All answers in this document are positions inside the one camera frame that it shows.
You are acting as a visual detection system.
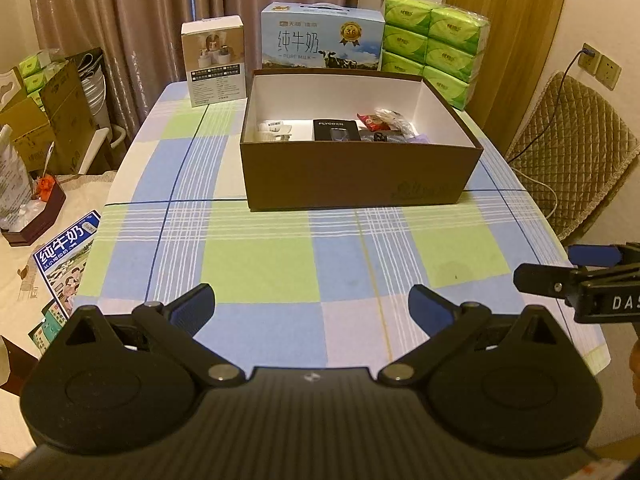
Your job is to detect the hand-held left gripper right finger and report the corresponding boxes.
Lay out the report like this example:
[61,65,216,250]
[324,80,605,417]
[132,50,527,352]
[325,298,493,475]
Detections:
[377,284,577,389]

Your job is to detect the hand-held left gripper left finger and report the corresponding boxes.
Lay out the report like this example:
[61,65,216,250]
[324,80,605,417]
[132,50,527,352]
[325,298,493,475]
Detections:
[50,282,248,389]

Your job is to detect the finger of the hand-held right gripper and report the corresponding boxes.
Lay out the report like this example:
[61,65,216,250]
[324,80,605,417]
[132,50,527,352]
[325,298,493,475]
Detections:
[514,262,591,304]
[570,243,640,269]

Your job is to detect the brown cardboard box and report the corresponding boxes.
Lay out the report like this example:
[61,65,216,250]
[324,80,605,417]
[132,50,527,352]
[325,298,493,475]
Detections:
[239,70,485,213]

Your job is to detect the clear candy packet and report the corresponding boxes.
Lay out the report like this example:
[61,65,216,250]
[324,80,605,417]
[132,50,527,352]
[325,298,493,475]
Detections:
[375,107,416,133]

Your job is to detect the black shaver box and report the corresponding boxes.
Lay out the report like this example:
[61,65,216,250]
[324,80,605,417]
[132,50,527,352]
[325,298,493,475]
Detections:
[312,119,362,142]

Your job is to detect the person's right hand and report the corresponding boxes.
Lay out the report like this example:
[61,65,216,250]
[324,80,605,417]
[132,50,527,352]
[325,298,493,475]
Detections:
[627,339,640,402]

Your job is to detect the checked tablecloth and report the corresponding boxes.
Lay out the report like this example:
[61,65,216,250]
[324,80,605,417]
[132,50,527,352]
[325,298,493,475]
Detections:
[65,80,611,376]

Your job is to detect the quilted chair cover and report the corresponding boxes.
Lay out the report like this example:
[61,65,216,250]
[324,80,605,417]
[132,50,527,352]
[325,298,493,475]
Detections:
[505,71,640,246]

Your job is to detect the flattened blue milk carton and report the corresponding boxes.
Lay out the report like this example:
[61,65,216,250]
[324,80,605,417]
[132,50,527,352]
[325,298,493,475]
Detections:
[32,210,101,318]

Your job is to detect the green printed leaflet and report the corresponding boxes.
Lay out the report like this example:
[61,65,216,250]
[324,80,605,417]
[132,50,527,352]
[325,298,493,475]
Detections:
[27,297,71,356]

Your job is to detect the dark red wooden tray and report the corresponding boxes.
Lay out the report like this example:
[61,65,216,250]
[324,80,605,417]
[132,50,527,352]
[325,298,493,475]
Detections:
[0,177,67,247]

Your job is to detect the cream embroidered cloth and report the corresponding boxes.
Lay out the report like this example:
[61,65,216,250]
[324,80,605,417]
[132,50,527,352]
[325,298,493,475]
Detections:
[0,172,118,461]

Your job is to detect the white plastic bag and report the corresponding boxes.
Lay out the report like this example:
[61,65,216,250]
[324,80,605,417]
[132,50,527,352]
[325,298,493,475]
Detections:
[0,125,33,231]

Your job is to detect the large open cardboard carton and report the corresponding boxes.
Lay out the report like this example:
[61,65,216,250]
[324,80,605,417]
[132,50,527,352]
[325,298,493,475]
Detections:
[0,57,108,176]

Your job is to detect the white ribbed bin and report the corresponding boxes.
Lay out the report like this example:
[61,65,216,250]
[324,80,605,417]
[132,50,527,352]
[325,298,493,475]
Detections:
[75,50,113,128]

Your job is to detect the beige product box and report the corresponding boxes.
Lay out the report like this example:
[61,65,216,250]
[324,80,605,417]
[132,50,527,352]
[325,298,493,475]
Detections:
[181,15,247,108]

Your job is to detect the wooden door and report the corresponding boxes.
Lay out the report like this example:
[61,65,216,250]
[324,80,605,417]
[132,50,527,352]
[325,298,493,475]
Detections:
[442,0,573,136]

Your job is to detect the stack of green tissue packs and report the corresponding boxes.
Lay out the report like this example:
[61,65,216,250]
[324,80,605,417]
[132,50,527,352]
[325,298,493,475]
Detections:
[380,0,487,111]

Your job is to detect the green tissue packs in carton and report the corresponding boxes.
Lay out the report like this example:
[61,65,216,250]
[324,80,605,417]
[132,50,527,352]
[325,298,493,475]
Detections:
[17,52,56,106]

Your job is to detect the blue milk carton box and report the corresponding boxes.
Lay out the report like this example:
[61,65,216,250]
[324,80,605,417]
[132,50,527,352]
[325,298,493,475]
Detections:
[261,1,387,71]

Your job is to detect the brown curtain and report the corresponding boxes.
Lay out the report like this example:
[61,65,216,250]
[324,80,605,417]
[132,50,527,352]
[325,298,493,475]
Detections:
[25,0,361,136]

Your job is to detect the white cable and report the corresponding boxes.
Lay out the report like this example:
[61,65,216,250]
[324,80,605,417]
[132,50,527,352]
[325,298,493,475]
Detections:
[510,165,558,221]

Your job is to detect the white rail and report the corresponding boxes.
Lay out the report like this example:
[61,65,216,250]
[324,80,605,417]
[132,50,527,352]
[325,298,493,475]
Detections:
[92,122,126,153]

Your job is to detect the empty wall socket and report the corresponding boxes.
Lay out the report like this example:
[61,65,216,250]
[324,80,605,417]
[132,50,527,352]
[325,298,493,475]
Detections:
[595,54,622,91]

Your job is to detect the black charger cable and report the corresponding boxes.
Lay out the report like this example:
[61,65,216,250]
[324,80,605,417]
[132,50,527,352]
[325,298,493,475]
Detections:
[542,50,588,126]

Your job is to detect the wall socket with charger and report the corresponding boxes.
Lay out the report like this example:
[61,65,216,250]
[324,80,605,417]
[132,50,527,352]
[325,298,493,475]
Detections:
[578,42,602,73]

